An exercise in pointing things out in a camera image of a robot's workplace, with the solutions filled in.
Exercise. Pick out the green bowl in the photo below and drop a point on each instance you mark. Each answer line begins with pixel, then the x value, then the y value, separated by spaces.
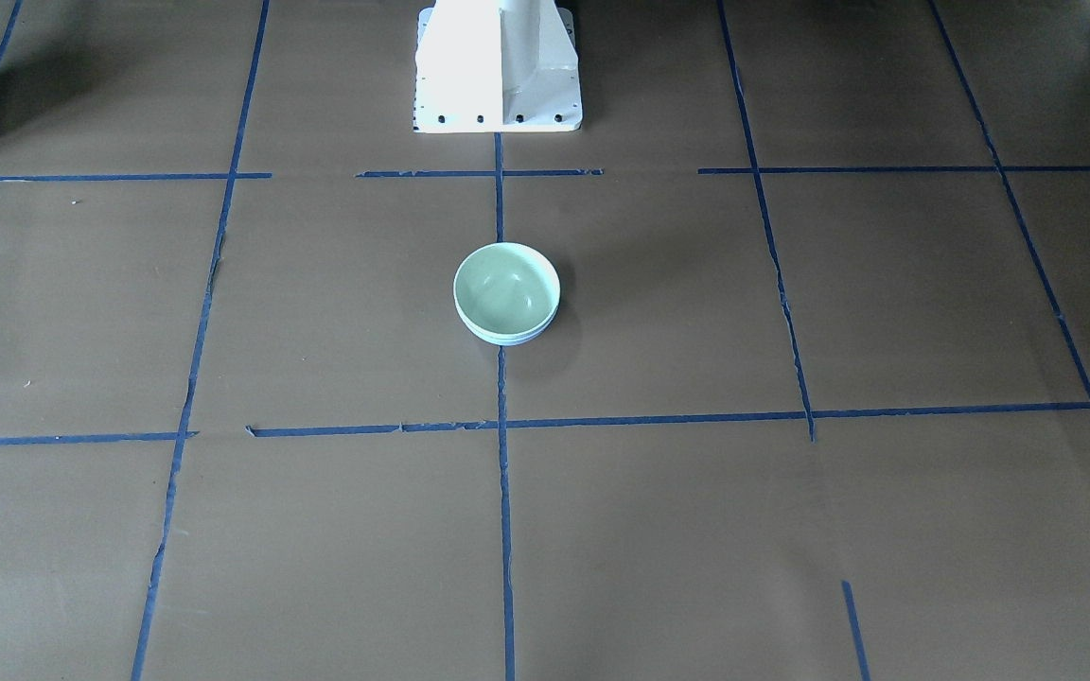
pixel 500 273

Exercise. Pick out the white plate with black knobs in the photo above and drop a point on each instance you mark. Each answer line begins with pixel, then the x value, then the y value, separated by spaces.
pixel 496 67

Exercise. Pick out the brown paper table cover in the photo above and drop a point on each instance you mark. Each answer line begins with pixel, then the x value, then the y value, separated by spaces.
pixel 815 405

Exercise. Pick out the blue bowl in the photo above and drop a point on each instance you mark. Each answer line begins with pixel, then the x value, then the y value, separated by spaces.
pixel 508 324

